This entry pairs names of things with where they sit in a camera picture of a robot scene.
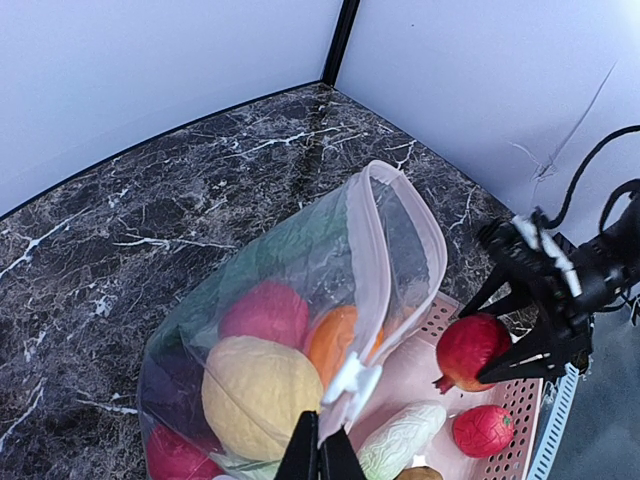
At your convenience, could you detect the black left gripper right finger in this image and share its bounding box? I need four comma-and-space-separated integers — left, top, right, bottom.
319, 428, 366, 480

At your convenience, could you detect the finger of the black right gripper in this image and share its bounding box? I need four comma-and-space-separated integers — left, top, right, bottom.
458, 266, 534, 319
477, 324, 590, 384

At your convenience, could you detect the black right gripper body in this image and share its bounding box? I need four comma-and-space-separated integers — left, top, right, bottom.
477, 220, 592, 353

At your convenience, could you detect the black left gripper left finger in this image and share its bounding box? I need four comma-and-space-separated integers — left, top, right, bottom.
277, 411, 319, 480

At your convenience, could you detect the yellow fruit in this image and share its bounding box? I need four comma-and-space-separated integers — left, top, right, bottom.
201, 336, 324, 461

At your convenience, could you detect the orange fruit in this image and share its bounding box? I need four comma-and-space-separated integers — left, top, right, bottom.
286, 305, 357, 390

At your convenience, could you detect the red ball fruit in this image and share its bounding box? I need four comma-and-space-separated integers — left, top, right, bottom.
146, 425, 224, 480

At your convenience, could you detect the clear zip top bag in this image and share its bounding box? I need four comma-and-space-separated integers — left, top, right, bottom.
138, 161, 447, 479

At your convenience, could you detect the dark red fruit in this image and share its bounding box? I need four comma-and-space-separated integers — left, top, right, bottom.
138, 347, 223, 453

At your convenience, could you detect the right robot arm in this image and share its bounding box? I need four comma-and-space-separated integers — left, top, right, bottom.
460, 125, 639, 384

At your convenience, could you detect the white radish vegetable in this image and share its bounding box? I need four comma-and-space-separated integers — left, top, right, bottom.
357, 400, 447, 479

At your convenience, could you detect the brown potato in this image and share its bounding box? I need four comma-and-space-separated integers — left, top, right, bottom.
394, 466, 443, 480

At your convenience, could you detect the red apple front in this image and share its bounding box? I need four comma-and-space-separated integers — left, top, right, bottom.
452, 405, 514, 458

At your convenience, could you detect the pink plastic basket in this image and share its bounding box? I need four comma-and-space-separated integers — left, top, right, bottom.
349, 293, 543, 479

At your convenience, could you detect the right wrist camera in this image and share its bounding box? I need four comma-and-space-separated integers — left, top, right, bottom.
511, 215, 582, 298

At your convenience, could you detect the white cable duct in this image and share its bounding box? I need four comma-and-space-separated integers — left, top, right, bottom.
527, 363, 580, 480

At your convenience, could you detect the black right frame post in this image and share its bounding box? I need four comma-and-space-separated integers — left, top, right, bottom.
321, 0, 360, 88

